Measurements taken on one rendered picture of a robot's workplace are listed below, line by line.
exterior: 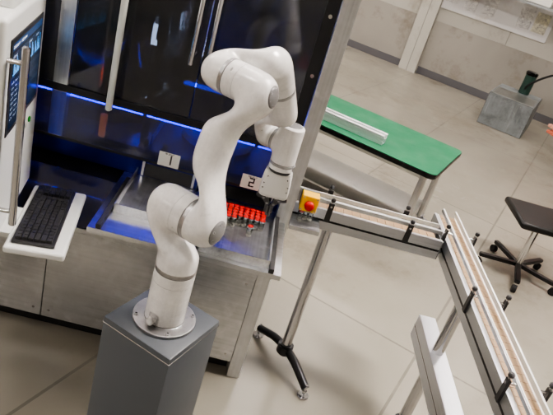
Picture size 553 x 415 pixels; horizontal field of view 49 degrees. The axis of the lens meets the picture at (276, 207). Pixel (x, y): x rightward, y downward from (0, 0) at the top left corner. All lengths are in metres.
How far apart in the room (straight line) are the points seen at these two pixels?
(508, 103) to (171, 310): 7.61
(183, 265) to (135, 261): 1.03
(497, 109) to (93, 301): 7.07
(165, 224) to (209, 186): 0.17
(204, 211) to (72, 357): 1.53
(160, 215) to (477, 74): 9.30
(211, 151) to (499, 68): 9.23
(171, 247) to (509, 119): 7.64
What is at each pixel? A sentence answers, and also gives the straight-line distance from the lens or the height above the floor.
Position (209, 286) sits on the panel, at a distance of 2.72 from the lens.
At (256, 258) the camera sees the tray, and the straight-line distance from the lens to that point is 2.18.
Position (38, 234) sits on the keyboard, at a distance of 2.24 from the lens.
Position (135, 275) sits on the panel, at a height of 0.44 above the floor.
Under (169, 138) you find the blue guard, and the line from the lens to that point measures 2.43.
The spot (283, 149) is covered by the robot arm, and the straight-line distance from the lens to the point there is 1.97.
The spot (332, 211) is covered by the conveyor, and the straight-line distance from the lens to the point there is 2.61.
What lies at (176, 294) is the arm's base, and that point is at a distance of 1.76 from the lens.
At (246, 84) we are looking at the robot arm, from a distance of 1.55.
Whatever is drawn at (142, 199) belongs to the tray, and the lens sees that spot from 2.43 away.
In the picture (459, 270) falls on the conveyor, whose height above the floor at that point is 0.93.
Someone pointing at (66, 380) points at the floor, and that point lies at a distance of 2.88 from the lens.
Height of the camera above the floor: 2.05
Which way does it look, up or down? 27 degrees down
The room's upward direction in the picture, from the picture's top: 17 degrees clockwise
